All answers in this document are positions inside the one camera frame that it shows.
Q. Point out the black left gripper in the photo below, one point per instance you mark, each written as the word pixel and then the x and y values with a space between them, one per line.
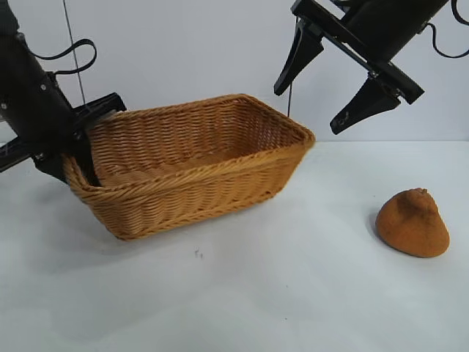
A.
pixel 33 106

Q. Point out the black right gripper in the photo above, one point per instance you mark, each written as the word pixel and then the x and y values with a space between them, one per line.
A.
pixel 381 29

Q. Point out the tan woven wicker basket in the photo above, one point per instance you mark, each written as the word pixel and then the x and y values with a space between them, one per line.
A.
pixel 205 190

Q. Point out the brown bread roll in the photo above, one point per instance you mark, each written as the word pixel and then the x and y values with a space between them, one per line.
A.
pixel 412 229

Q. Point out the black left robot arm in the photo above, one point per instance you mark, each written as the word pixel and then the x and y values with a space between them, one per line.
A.
pixel 7 16

